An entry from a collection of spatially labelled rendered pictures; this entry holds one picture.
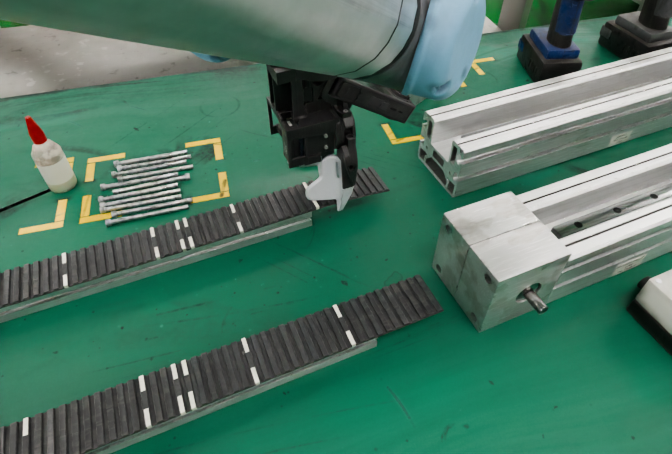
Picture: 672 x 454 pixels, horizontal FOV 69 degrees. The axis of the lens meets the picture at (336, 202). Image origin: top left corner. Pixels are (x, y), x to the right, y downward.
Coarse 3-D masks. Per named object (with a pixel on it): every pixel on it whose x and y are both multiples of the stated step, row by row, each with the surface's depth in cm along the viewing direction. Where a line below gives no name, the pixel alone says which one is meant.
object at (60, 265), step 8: (56, 256) 57; (64, 256) 57; (56, 264) 56; (64, 264) 56; (56, 272) 55; (64, 272) 55; (56, 280) 54; (64, 280) 54; (56, 288) 54; (64, 288) 54
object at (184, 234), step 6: (174, 222) 61; (180, 222) 61; (186, 222) 61; (174, 228) 60; (180, 228) 60; (186, 228) 60; (180, 234) 59; (186, 234) 59; (192, 234) 59; (180, 240) 58; (186, 240) 59; (192, 240) 58; (180, 246) 58; (186, 246) 58; (192, 246) 58
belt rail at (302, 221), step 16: (272, 224) 62; (288, 224) 64; (304, 224) 64; (224, 240) 60; (240, 240) 62; (256, 240) 62; (176, 256) 58; (192, 256) 60; (208, 256) 61; (128, 272) 57; (144, 272) 58; (160, 272) 59; (80, 288) 57; (96, 288) 57; (16, 304) 54; (32, 304) 55; (48, 304) 55; (0, 320) 54
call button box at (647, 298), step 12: (648, 276) 56; (660, 276) 52; (648, 288) 52; (660, 288) 51; (636, 300) 54; (648, 300) 52; (660, 300) 51; (636, 312) 54; (648, 312) 53; (660, 312) 51; (648, 324) 53; (660, 324) 52; (660, 336) 52
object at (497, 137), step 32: (608, 64) 78; (640, 64) 78; (512, 96) 71; (544, 96) 73; (576, 96) 76; (608, 96) 71; (640, 96) 71; (448, 128) 69; (480, 128) 72; (512, 128) 66; (544, 128) 66; (576, 128) 70; (608, 128) 72; (640, 128) 76; (448, 160) 67; (480, 160) 65; (512, 160) 68; (544, 160) 71; (448, 192) 69
